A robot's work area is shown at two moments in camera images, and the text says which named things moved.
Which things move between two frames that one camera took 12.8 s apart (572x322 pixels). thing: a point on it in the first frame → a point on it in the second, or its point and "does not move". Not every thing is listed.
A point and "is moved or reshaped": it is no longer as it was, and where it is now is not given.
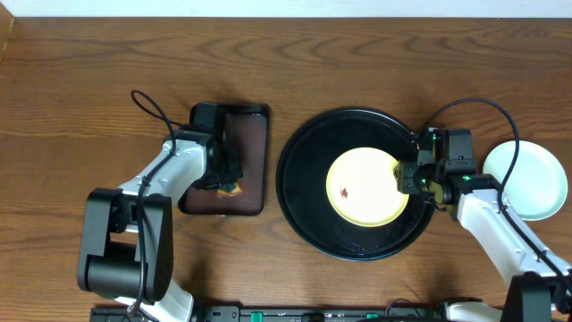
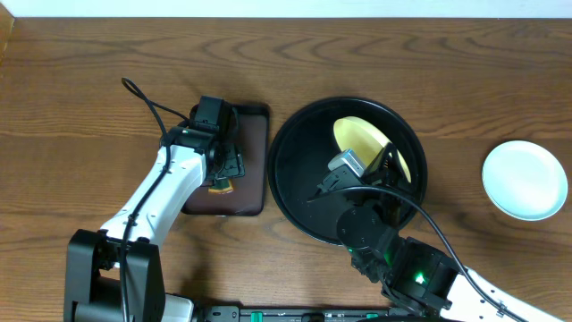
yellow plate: (362, 189) is moved or reshaped
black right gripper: (405, 179) → (394, 176)
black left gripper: (228, 167) does not move
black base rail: (281, 314) does not move
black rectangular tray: (248, 133) does not move
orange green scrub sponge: (231, 190) is moved or reshaped
